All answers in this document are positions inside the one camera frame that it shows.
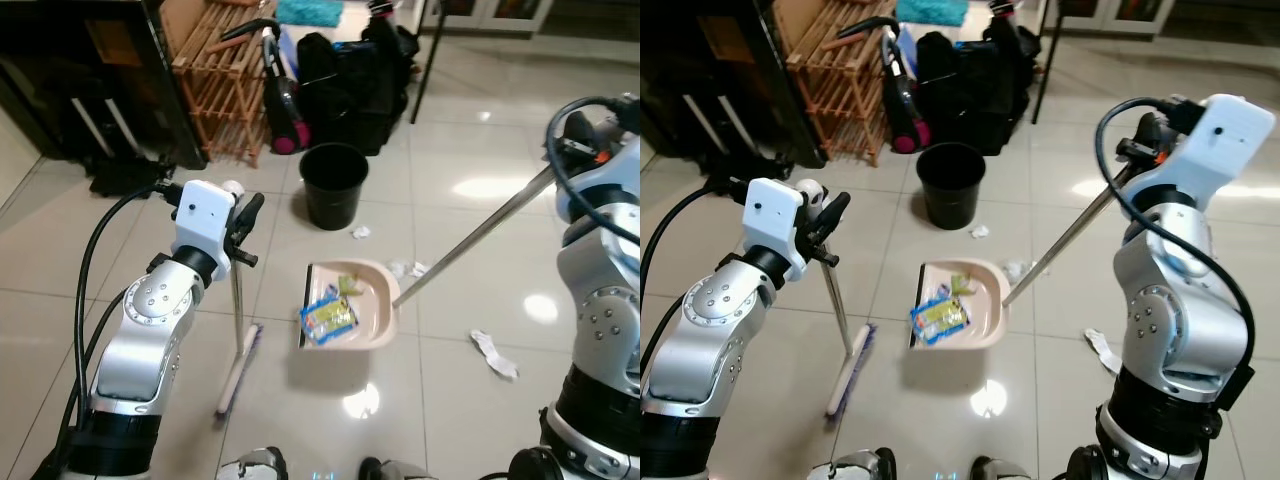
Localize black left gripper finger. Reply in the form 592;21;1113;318
814;193;852;244
234;194;265;241

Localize long-handled broom purple bristles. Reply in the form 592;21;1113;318
214;180;266;421
806;180;879;423

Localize beige long-handled dustpan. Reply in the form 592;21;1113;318
297;165;559;352
907;163;1143;352

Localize teal floor mat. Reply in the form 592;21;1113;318
274;0;342;29
894;0;970;27

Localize black round waste bin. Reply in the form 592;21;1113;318
914;142;989;232
297;142;372;232

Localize black pink stick vacuum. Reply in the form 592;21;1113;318
836;14;933;157
221;17;312;157

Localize blue yellow snack bag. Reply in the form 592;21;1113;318
909;292;972;347
299;294;360;347

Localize wooden slatted rack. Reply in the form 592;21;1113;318
773;0;903;169
158;0;283;169

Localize black glossy cabinet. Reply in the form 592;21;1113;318
640;0;829;169
0;0;208;173

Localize grey table black legs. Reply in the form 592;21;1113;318
409;0;448;127
1029;0;1063;127

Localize black fabric bag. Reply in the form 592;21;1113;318
294;18;421;158
914;12;1043;158

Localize long crumpled white tissue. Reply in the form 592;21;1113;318
469;327;522;382
1084;327;1124;377

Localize grey left robot foot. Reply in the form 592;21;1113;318
804;446;897;480
214;446;292;480

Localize grey robot foot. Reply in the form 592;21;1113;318
358;456;443;480
804;446;897;480
214;446;292;480
968;456;1043;480

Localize grey right robot foot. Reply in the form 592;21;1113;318
968;456;1043;480
358;456;443;480

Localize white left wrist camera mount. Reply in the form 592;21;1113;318
171;179;242;283
742;177;814;285

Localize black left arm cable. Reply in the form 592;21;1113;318
640;178;751;401
35;183;186;480

